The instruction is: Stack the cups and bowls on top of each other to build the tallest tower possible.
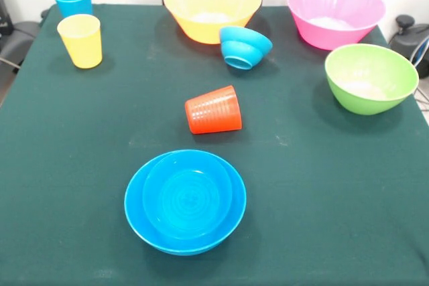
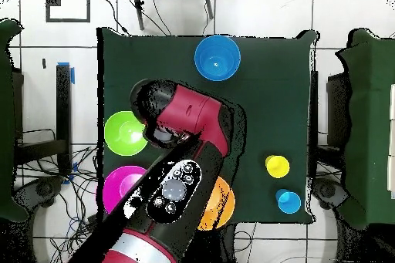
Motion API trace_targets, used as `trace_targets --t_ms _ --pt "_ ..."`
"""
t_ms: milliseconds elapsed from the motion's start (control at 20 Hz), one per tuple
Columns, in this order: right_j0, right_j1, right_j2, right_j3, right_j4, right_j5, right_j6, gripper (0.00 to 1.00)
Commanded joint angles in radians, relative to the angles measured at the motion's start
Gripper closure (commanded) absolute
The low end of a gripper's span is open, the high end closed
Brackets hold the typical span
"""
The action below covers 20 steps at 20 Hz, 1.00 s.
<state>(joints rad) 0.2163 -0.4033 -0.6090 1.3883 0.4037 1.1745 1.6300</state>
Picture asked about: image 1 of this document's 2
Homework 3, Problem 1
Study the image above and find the yellow plastic cup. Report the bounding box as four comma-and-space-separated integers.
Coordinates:
56, 13, 103, 69

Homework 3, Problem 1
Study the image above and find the magenta pink plastic bowl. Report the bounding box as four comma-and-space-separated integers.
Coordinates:
286, 0, 387, 51

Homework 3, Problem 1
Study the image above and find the red-orange plastic cup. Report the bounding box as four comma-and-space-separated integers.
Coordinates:
184, 85, 243, 135

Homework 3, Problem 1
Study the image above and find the dark green tablecloth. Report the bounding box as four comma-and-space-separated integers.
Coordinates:
0, 3, 429, 286

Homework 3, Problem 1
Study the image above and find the small cyan plastic bowl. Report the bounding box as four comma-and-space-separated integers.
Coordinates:
219, 25, 273, 70

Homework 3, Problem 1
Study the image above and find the orange plastic bowl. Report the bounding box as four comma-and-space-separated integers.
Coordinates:
163, 0, 263, 45

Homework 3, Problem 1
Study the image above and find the medium translucent blue bowl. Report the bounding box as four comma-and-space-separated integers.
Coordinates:
141, 149, 233, 240

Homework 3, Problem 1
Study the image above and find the tangle of floor cables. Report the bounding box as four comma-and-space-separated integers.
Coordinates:
410, 36, 429, 106

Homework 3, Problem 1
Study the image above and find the gray pedestal foot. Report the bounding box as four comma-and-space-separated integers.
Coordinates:
0, 19, 44, 66
388, 14, 429, 78

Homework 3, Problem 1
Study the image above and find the large blue plastic bowl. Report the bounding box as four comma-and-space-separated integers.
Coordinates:
123, 149, 247, 257

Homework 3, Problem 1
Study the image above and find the lime green plastic bowl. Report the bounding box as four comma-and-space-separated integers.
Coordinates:
324, 43, 420, 116

